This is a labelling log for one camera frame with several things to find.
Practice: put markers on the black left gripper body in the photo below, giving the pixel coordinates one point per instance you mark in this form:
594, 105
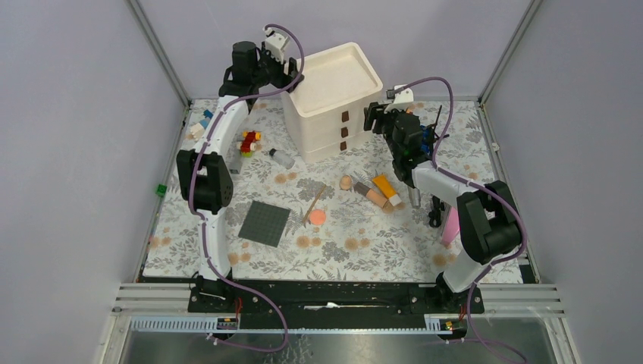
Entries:
271, 72

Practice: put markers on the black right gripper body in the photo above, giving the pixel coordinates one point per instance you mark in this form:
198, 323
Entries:
389, 120

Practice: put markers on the white drawer organizer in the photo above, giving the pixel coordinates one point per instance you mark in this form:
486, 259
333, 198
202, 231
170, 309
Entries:
324, 115

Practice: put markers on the beige foundation bottle grey cap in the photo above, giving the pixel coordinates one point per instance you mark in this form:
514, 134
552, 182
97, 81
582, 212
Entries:
370, 194

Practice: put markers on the beige makeup sponge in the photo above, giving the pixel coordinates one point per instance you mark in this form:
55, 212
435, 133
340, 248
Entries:
346, 182

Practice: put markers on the gold thin makeup pencil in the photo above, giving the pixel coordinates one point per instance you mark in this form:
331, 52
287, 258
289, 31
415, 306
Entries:
312, 206

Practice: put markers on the orange round makeup puff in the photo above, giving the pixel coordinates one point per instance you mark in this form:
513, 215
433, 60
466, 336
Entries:
317, 217

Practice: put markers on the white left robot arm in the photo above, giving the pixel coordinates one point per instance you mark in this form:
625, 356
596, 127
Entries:
205, 179

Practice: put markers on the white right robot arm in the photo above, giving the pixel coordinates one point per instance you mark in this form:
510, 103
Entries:
487, 217

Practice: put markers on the blue toy brick car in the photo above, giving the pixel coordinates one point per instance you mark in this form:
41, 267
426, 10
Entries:
427, 139

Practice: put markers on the orange white cream tube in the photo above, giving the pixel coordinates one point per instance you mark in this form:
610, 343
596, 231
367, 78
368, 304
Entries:
385, 186

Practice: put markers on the silver toy microphone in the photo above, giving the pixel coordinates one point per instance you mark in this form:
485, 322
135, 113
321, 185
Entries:
414, 197

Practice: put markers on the red green white brick toy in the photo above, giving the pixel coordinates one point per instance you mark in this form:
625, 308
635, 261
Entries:
248, 145

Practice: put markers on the blue white stacked bricks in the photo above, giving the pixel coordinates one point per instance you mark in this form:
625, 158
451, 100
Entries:
197, 130

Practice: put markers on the clear bottle black cap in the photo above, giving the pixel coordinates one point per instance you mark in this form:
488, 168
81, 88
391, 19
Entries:
282, 158

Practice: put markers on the grey brick pillar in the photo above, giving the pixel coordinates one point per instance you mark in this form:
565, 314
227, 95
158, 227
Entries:
236, 165

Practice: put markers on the pink plastic scoop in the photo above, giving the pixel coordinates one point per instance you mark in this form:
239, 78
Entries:
450, 227

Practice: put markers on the green small cube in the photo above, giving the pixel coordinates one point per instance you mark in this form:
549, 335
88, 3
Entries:
160, 190

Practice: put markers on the dark grey brick baseplate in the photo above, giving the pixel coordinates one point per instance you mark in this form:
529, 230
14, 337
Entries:
264, 224

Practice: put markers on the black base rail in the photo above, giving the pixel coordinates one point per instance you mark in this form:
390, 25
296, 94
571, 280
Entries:
264, 304

